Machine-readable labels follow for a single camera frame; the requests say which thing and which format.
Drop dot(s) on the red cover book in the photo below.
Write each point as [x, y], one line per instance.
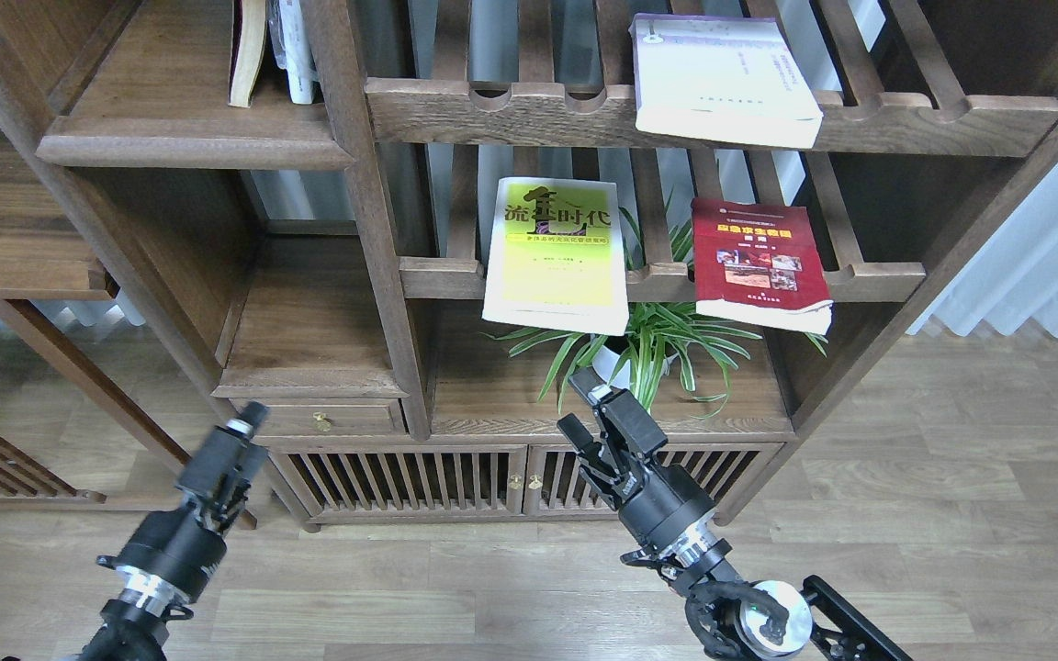
[758, 264]

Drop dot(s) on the yellow green cover book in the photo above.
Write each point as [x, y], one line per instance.
[556, 257]

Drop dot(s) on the upright cream paged book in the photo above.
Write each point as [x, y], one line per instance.
[249, 35]

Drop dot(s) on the white purple cover book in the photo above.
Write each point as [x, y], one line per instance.
[723, 79]

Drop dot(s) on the dark wooden bookshelf unit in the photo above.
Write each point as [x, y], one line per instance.
[328, 258]

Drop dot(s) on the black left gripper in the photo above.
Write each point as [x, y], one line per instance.
[172, 555]

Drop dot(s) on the white plant pot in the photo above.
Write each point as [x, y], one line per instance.
[618, 371]

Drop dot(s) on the upright white book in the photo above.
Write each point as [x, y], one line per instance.
[293, 52]

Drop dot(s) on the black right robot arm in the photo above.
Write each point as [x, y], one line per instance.
[738, 619]

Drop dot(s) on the brass drawer knob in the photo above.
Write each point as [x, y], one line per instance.
[320, 422]

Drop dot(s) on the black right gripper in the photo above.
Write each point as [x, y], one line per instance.
[660, 505]

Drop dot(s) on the green spider plant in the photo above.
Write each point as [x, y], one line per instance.
[708, 349]

